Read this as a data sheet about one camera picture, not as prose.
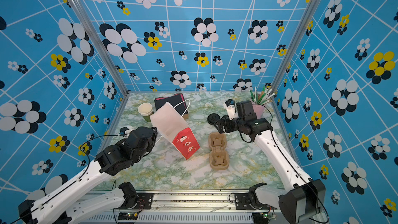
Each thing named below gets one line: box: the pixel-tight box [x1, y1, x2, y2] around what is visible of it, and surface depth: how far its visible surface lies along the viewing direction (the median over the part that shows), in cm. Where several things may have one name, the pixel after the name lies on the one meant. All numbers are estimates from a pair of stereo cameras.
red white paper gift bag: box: [149, 99, 201, 161], surface depth 79 cm
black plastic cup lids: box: [207, 113, 224, 126], surface depth 104 cm
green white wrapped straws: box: [249, 85, 276, 105], surface depth 95 cm
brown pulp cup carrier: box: [208, 131, 230, 171], surface depth 86 cm
